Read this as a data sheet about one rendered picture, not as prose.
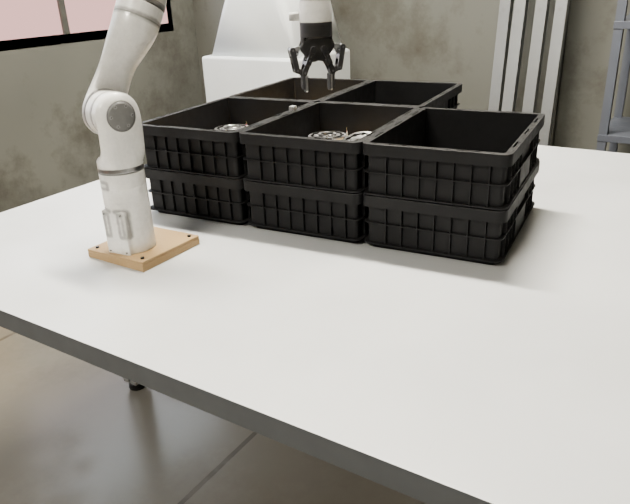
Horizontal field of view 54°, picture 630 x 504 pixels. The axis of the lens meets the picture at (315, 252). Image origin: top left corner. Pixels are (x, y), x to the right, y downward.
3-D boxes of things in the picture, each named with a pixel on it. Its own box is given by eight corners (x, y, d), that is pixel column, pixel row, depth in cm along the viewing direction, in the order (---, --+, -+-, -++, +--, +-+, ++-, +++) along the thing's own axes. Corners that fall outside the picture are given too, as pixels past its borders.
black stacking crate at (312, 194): (360, 247, 135) (359, 194, 130) (244, 229, 148) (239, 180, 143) (419, 193, 167) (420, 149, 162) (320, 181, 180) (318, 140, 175)
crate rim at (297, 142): (359, 154, 127) (359, 143, 126) (236, 143, 139) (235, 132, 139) (421, 116, 159) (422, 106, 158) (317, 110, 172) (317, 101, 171)
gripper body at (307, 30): (302, 20, 139) (304, 64, 143) (338, 18, 141) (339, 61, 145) (293, 19, 145) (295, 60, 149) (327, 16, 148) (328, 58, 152)
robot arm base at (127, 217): (135, 256, 129) (121, 177, 123) (103, 251, 133) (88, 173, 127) (165, 241, 137) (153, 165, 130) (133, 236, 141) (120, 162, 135)
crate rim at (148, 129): (236, 143, 139) (235, 132, 139) (134, 134, 152) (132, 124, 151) (317, 110, 172) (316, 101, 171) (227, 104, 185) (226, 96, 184)
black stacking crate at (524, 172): (505, 217, 118) (510, 158, 113) (361, 199, 130) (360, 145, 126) (540, 163, 150) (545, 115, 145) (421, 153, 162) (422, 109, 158)
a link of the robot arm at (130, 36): (150, 15, 131) (172, 14, 124) (113, 139, 132) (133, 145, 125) (109, -6, 124) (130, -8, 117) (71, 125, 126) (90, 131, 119)
